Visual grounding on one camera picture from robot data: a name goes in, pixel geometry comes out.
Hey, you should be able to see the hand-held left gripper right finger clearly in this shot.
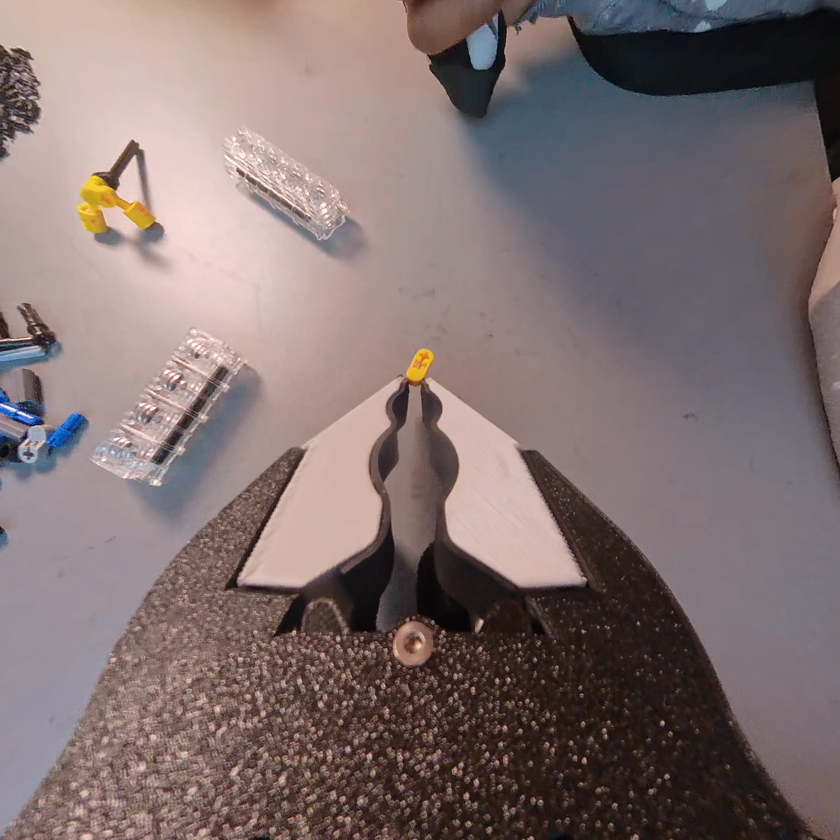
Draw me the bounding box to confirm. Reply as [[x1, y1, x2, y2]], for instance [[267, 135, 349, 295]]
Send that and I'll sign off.
[[419, 379, 588, 632]]

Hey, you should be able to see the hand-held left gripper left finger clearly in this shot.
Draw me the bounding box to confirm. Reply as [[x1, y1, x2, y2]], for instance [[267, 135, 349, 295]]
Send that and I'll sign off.
[[236, 376, 411, 632]]

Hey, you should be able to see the yellow assembly with black axle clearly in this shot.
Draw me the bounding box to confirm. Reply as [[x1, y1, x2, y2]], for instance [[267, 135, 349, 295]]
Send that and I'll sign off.
[[77, 139, 158, 235]]

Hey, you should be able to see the grey desk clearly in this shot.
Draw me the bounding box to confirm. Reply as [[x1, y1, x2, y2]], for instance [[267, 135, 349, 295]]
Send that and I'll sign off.
[[0, 0, 840, 840]]

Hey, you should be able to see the person's right hand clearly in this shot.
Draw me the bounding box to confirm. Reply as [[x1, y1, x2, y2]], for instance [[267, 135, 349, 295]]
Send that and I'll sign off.
[[403, 0, 536, 56]]

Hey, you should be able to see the clear studded building brick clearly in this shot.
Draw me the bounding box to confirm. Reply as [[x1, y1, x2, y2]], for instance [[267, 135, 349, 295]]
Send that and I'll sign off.
[[91, 328, 245, 487], [222, 126, 350, 241]]

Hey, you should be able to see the pile of small building parts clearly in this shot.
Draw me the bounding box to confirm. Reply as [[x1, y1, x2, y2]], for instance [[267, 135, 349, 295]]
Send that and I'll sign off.
[[0, 302, 89, 473]]

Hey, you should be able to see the pile of tiny black parts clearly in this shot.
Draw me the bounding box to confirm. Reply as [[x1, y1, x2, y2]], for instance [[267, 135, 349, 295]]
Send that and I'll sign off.
[[0, 46, 42, 158]]

